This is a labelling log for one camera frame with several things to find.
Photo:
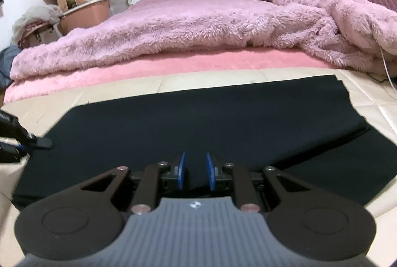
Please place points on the fluffy pink blanket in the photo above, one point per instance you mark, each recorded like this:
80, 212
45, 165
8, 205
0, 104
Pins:
186, 25

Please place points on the black pants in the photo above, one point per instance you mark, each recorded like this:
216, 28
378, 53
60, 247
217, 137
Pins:
217, 118

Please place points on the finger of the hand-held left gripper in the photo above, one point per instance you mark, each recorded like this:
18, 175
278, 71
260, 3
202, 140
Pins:
40, 143

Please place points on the pink storage box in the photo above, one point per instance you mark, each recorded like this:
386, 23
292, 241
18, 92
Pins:
86, 16

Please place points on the pink basket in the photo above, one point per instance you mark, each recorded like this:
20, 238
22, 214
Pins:
35, 33

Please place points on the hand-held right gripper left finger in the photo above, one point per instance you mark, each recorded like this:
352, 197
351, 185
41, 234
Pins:
180, 171

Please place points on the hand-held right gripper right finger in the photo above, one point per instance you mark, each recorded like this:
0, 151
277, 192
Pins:
211, 171

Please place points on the blue-grey cloth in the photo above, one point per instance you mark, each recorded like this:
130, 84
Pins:
9, 65

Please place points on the pink bed sheet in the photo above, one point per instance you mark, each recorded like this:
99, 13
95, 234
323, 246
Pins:
124, 75

